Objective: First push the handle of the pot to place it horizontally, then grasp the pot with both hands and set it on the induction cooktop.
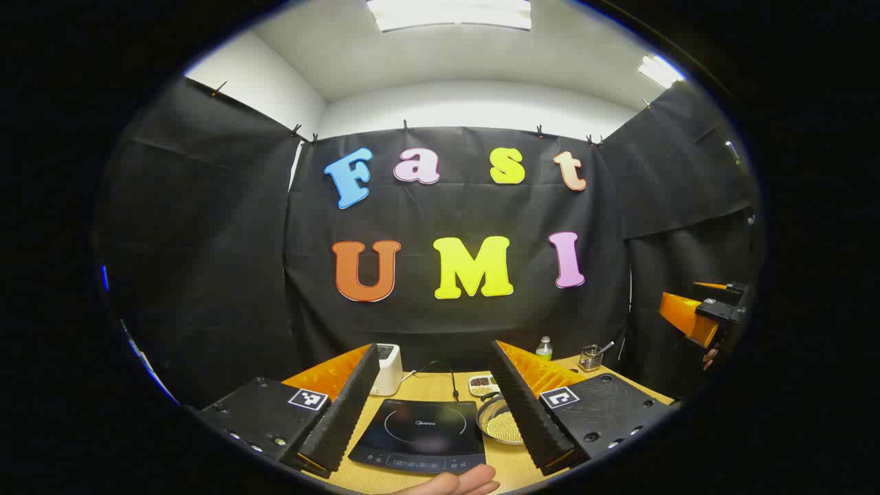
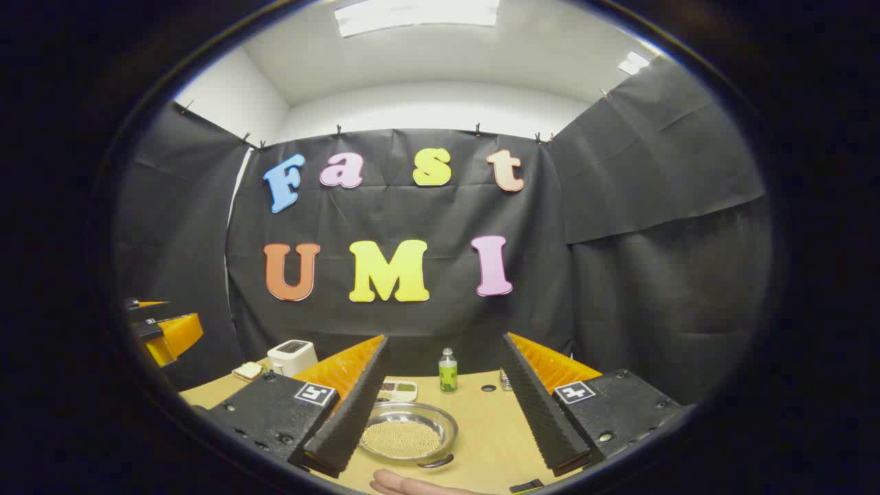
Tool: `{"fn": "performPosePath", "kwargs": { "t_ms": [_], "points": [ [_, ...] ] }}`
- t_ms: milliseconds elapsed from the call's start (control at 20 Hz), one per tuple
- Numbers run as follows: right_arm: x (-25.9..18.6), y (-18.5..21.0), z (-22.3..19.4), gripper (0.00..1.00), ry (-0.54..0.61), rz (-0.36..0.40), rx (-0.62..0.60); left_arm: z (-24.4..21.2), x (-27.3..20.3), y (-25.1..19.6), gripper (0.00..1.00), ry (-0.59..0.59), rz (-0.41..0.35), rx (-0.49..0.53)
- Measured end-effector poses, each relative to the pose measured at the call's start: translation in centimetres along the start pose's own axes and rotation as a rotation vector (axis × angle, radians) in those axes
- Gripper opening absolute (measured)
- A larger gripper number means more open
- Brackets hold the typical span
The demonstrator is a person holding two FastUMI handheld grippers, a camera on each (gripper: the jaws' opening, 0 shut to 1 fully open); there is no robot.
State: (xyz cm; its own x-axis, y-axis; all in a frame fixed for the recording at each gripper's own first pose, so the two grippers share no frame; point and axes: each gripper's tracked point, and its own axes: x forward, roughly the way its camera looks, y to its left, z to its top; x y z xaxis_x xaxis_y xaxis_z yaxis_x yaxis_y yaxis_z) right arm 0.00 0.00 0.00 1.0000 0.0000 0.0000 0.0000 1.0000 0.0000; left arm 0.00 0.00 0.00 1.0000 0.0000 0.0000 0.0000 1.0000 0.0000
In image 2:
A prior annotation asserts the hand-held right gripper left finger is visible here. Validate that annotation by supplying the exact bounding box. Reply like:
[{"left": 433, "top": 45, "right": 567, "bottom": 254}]
[{"left": 205, "top": 335, "right": 390, "bottom": 479}]

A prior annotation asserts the stainless steel pot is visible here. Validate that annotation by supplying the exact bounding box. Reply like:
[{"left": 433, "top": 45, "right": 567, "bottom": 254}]
[{"left": 357, "top": 401, "right": 459, "bottom": 470}]

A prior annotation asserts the pile of beige beans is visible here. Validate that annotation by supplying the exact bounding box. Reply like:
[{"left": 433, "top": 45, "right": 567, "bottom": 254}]
[{"left": 362, "top": 419, "right": 443, "bottom": 460}]

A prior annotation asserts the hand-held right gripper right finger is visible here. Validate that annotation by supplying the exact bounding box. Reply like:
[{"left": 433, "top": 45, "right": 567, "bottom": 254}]
[{"left": 500, "top": 333, "right": 688, "bottom": 477}]

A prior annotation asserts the white divided tray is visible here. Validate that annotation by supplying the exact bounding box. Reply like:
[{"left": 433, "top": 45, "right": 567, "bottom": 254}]
[{"left": 380, "top": 380, "right": 418, "bottom": 403}]

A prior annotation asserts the black backdrop cloth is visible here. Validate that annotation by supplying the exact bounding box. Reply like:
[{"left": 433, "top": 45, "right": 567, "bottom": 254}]
[{"left": 113, "top": 55, "right": 774, "bottom": 406}]

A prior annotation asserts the white toaster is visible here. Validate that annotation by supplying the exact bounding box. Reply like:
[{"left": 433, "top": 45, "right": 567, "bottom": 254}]
[{"left": 267, "top": 340, "right": 318, "bottom": 377}]

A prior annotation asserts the green label bottle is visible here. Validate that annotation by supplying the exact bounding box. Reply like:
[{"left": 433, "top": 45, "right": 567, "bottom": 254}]
[{"left": 439, "top": 348, "right": 459, "bottom": 394}]

